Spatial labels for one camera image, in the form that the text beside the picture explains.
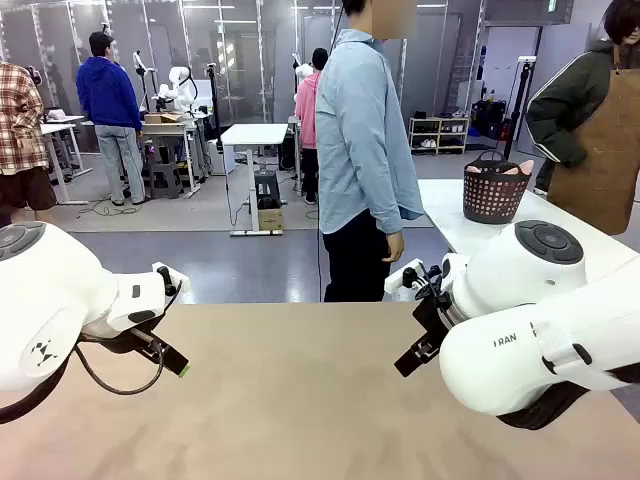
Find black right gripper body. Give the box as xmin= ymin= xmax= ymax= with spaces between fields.
xmin=411 ymin=293 xmax=454 ymax=352

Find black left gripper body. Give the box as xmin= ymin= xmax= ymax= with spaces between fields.
xmin=81 ymin=325 xmax=166 ymax=358

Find person's right forearm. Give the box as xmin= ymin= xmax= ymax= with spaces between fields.
xmin=378 ymin=174 xmax=409 ymax=234

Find person's right hand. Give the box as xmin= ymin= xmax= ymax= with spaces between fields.
xmin=381 ymin=230 xmax=406 ymax=264

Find white side table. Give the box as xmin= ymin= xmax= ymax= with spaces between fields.
xmin=417 ymin=178 xmax=640 ymax=284

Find dark perforated plastic basket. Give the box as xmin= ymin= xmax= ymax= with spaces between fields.
xmin=463 ymin=149 xmax=532 ymax=225

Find grey step stool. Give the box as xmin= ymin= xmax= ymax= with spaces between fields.
xmin=148 ymin=160 xmax=182 ymax=200

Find cardboard box with print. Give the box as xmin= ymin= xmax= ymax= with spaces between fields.
xmin=257 ymin=208 xmax=285 ymax=232

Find person in light blue shirt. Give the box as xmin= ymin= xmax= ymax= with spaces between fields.
xmin=315 ymin=0 xmax=426 ymax=304

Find white shoe shelf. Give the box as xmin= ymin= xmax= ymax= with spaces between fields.
xmin=408 ymin=116 xmax=471 ymax=155

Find black step stool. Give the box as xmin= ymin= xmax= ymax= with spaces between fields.
xmin=253 ymin=169 xmax=282 ymax=210

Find black storage bins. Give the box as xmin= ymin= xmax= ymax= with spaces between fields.
xmin=472 ymin=99 xmax=509 ymax=140

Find white desk with robot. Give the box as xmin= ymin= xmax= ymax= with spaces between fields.
xmin=137 ymin=117 xmax=211 ymax=199

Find white desk with clutter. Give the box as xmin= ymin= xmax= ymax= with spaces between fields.
xmin=39 ymin=114 xmax=94 ymax=206

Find black stand with white head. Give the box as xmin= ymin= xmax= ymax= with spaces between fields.
xmin=502 ymin=55 xmax=537 ymax=162

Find person in brown apron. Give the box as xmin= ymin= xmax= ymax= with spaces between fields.
xmin=525 ymin=0 xmax=640 ymax=236

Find white standing desk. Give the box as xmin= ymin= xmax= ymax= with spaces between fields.
xmin=219 ymin=123 xmax=290 ymax=237

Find mannequin in plaid shirt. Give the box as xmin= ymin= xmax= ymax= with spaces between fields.
xmin=0 ymin=60 xmax=59 ymax=229

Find person in pink hoodie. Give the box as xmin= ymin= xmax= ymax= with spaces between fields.
xmin=294 ymin=47 xmax=330 ymax=205

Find person in blue hoodie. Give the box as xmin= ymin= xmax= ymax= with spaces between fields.
xmin=75 ymin=30 xmax=151 ymax=207

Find black pole stand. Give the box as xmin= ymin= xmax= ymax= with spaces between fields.
xmin=206 ymin=62 xmax=224 ymax=151

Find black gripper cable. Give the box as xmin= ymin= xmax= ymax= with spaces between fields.
xmin=73 ymin=344 xmax=166 ymax=396

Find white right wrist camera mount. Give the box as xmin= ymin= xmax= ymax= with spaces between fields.
xmin=383 ymin=258 xmax=444 ymax=302

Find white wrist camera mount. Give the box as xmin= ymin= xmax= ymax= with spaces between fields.
xmin=383 ymin=258 xmax=444 ymax=302
xmin=151 ymin=261 xmax=191 ymax=296

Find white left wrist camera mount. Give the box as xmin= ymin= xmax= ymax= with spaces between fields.
xmin=151 ymin=261 xmax=191 ymax=296

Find black arm cable sleeve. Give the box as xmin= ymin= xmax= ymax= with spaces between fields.
xmin=496 ymin=364 xmax=640 ymax=432
xmin=0 ymin=349 xmax=72 ymax=426

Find floor cables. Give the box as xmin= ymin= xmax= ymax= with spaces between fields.
xmin=77 ymin=197 xmax=139 ymax=217

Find thin stand with white camera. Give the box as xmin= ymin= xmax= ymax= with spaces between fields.
xmin=132 ymin=49 xmax=151 ymax=114

